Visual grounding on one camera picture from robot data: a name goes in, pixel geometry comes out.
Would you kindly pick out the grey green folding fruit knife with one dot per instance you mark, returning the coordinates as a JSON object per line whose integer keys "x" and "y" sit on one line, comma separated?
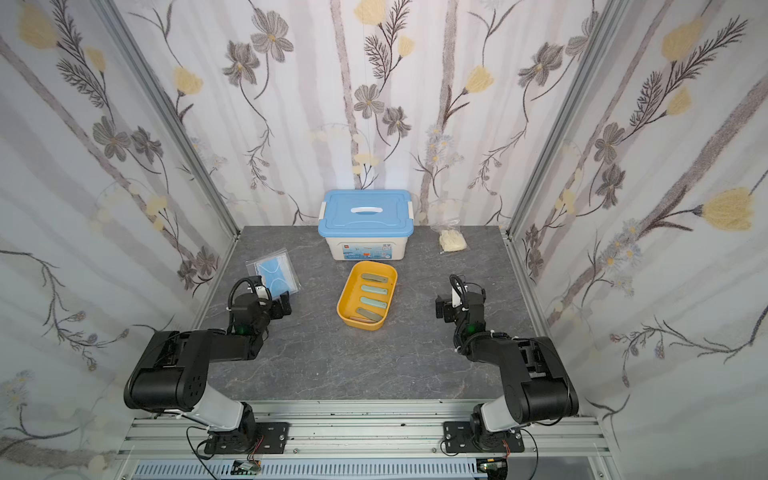
{"x": 365, "y": 315}

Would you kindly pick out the yellow plastic storage tray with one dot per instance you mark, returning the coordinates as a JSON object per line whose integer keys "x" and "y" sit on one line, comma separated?
{"x": 349, "y": 300}

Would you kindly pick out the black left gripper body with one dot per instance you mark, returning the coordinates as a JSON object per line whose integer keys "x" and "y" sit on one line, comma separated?
{"x": 276, "y": 313}

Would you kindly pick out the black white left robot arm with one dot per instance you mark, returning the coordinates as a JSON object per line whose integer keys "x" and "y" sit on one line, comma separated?
{"x": 171, "y": 376}

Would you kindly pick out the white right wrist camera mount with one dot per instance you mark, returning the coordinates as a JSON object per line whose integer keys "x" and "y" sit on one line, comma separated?
{"x": 456, "y": 298}

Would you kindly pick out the clear bag of beige items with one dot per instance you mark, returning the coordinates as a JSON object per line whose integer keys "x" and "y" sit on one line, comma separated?
{"x": 447, "y": 227}

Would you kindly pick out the olive green folding fruit knife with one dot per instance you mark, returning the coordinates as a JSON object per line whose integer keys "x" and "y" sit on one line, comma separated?
{"x": 374, "y": 278}

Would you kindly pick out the blue lidded white storage box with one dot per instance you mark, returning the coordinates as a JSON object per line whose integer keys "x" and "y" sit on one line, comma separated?
{"x": 366, "y": 224}

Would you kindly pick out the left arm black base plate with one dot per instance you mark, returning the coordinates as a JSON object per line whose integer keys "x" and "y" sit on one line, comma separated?
{"x": 258, "y": 438}

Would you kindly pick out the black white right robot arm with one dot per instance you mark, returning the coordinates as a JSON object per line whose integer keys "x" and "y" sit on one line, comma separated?
{"x": 535, "y": 385}

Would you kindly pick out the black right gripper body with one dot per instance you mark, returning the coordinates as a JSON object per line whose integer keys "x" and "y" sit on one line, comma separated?
{"x": 443, "y": 309}

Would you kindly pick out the teal folding fruit knife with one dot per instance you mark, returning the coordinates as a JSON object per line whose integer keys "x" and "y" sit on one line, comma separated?
{"x": 374, "y": 303}
{"x": 374, "y": 290}

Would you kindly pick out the aluminium rail frame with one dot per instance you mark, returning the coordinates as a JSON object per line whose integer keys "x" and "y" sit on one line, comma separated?
{"x": 575, "y": 448}

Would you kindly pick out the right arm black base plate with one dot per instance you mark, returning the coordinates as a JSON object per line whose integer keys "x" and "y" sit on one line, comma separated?
{"x": 471, "y": 437}

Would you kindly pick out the small green circuit board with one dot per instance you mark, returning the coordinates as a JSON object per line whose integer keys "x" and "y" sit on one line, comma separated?
{"x": 245, "y": 467}

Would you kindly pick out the white slotted cable duct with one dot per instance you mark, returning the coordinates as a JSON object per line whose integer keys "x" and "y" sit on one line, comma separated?
{"x": 377, "y": 468}

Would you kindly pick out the packaged blue face masks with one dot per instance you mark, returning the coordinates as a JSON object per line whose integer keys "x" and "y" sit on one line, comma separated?
{"x": 276, "y": 272}

